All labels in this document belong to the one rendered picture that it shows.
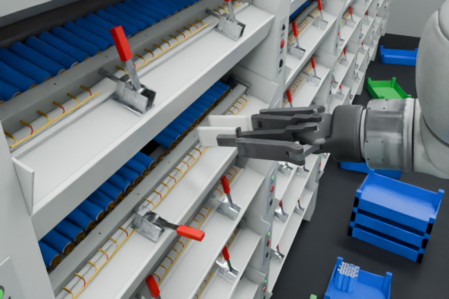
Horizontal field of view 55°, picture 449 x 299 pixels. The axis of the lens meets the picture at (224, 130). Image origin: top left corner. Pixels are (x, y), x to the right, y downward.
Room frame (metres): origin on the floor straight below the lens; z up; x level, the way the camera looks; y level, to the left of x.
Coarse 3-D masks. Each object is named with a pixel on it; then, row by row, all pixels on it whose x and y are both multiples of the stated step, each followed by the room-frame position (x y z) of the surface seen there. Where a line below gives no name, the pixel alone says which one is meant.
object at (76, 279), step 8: (192, 152) 0.59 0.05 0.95; (184, 160) 0.57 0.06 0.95; (168, 176) 0.52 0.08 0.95; (160, 184) 0.50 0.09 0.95; (128, 224) 0.42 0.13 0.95; (120, 232) 0.41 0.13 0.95; (104, 248) 0.38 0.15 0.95; (96, 256) 0.36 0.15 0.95; (88, 264) 0.35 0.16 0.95; (80, 272) 0.34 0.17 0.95; (72, 280) 0.33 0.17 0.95; (56, 296) 0.31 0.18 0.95; (64, 296) 0.31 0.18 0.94
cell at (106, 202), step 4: (96, 192) 0.45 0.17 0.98; (100, 192) 0.45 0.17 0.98; (88, 196) 0.44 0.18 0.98; (92, 196) 0.44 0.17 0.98; (96, 196) 0.44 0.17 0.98; (100, 196) 0.44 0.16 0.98; (104, 196) 0.44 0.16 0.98; (92, 200) 0.44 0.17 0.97; (96, 200) 0.44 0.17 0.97; (100, 200) 0.44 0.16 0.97; (104, 200) 0.44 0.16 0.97; (108, 200) 0.44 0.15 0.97; (112, 200) 0.44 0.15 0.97; (100, 204) 0.43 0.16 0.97; (104, 204) 0.43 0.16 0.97; (108, 204) 0.44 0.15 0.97; (104, 208) 0.43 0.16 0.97
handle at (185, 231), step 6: (156, 216) 0.42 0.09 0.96; (156, 222) 0.42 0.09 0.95; (162, 222) 0.42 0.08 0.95; (168, 222) 0.42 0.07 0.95; (168, 228) 0.41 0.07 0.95; (174, 228) 0.41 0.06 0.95; (180, 228) 0.41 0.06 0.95; (186, 228) 0.41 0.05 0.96; (192, 228) 0.41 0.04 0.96; (180, 234) 0.40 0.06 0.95; (186, 234) 0.40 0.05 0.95; (192, 234) 0.39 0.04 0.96; (198, 234) 0.39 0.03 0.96; (204, 234) 0.40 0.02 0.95; (198, 240) 0.39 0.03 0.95
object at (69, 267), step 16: (240, 96) 0.78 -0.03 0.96; (224, 112) 0.71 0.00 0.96; (192, 144) 0.59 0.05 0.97; (176, 160) 0.54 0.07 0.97; (160, 176) 0.50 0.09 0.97; (144, 192) 0.46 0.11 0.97; (128, 208) 0.43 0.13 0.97; (112, 224) 0.40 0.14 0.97; (96, 240) 0.37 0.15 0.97; (112, 240) 0.39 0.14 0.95; (80, 256) 0.35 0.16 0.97; (64, 272) 0.32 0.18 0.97; (96, 272) 0.34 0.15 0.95; (64, 288) 0.31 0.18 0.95
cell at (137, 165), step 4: (128, 160) 0.52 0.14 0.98; (132, 160) 0.52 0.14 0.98; (124, 164) 0.52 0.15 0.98; (128, 164) 0.52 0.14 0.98; (132, 164) 0.52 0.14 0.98; (136, 164) 0.52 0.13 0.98; (140, 164) 0.52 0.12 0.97; (132, 168) 0.51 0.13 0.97; (136, 168) 0.51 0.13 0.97; (140, 168) 0.51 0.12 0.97; (144, 168) 0.51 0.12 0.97; (136, 172) 0.51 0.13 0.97; (140, 172) 0.51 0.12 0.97
